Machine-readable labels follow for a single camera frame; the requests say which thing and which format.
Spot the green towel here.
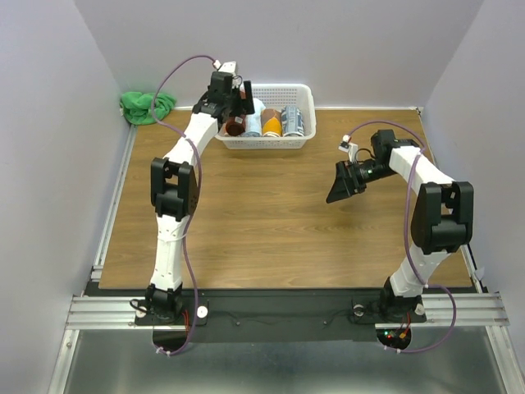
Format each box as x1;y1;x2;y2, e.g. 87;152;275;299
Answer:
120;91;176;126

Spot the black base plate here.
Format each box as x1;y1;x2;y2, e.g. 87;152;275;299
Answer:
84;287;427;345

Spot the brown orange rolled towel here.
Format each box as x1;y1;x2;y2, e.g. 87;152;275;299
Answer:
261;108;282;137

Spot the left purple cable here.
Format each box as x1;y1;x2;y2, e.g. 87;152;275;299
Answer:
150;55;222;357

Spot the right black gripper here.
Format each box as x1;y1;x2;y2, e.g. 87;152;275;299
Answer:
326;158;396;203

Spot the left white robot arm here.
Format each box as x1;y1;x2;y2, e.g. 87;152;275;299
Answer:
143;71;254;323

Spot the white plastic basket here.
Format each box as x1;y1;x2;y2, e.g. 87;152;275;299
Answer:
215;83;317;150

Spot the aluminium frame rail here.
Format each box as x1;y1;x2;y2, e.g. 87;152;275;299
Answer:
48;126;138;393

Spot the purple cable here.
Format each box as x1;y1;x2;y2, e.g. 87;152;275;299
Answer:
150;55;222;357
342;120;459;355

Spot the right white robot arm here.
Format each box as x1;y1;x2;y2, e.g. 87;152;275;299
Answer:
326;130;474;323

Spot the white blue rolled towel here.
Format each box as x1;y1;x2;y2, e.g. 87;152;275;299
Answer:
240;98;266;137

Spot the grey patterned rolled towel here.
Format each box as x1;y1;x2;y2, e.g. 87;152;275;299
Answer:
281;105;305;137

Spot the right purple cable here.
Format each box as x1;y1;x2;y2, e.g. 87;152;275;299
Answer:
342;120;459;355

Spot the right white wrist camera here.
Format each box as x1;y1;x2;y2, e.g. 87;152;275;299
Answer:
338;135;358;163

